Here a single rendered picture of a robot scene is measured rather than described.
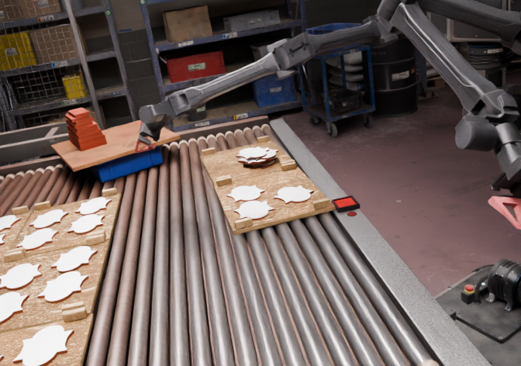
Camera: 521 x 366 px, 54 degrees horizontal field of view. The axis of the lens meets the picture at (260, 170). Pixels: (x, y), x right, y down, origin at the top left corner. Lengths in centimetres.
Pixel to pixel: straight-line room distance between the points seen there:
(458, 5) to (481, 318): 134
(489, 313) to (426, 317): 112
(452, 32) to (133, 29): 520
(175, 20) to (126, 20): 81
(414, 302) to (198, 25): 515
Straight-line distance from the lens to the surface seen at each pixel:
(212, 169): 220
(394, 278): 137
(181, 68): 605
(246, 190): 191
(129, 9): 664
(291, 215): 169
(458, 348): 118
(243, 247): 158
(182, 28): 607
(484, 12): 146
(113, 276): 162
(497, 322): 232
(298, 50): 160
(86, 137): 252
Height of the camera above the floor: 169
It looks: 21 degrees down
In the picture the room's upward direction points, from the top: 9 degrees counter-clockwise
